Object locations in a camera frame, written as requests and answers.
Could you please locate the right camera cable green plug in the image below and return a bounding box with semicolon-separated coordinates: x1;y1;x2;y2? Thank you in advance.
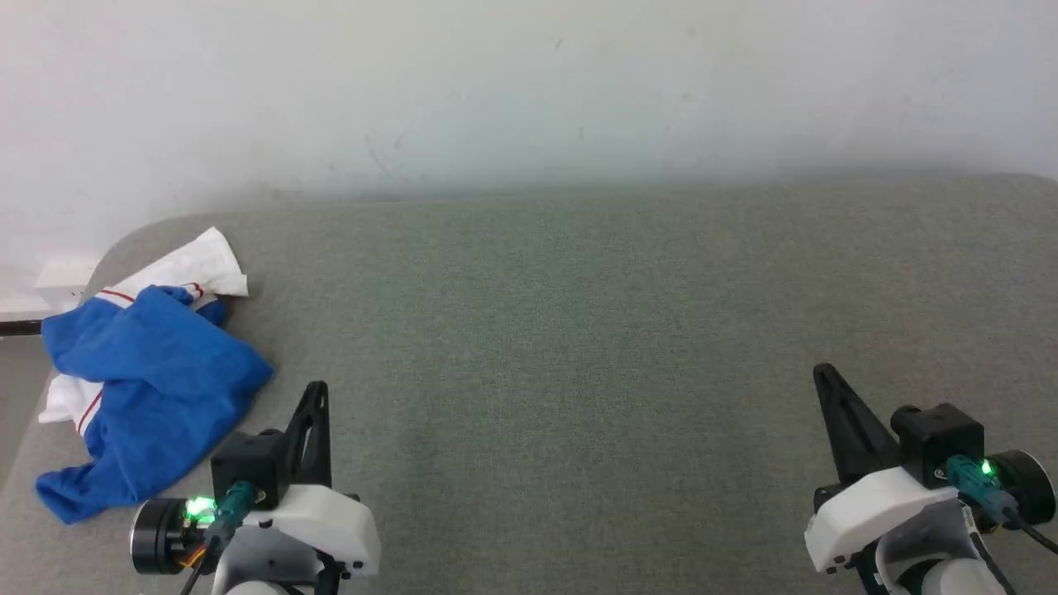
945;453;1058;556

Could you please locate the grey fabric sofa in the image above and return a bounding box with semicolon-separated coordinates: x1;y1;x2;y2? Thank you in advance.
0;169;1058;595

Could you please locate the blue shirt with white sleeves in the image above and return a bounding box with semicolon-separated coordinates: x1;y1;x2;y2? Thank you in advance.
35;227;275;526

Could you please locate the camera cable green plug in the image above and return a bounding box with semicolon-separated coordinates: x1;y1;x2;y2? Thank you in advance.
180;481;258;595
945;453;1058;556

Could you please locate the left camera cable green plug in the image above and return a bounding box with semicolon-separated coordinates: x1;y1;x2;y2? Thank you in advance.
180;481;258;595

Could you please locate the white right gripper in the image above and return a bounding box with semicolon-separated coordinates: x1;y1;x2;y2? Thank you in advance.
804;364;965;574

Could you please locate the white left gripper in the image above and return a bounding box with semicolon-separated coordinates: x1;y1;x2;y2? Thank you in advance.
238;380;382;578

